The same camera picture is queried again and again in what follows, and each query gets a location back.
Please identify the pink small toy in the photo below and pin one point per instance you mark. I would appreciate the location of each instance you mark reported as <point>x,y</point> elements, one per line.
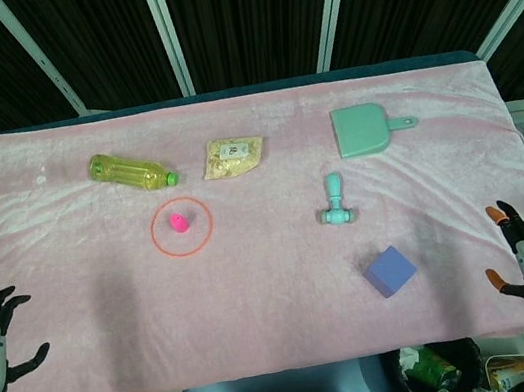
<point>178,224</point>

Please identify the purple foam cube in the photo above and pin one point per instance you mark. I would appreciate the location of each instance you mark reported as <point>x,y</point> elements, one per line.
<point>390,272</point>

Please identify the teal toy hammer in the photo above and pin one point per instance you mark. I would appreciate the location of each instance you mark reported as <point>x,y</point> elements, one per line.
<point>336,208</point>

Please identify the teal plastic dustpan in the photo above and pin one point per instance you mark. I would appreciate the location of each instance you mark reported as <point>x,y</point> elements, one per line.
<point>362,130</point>

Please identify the yellow-green plastic bottle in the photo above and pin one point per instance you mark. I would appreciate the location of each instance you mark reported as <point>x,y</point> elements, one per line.
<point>128,171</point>

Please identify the pink plush table cloth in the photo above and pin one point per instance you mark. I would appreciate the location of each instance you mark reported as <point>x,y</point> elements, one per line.
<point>276,275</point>

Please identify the clear snack bag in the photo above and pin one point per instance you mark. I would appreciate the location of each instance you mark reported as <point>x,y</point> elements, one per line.
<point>234,156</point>

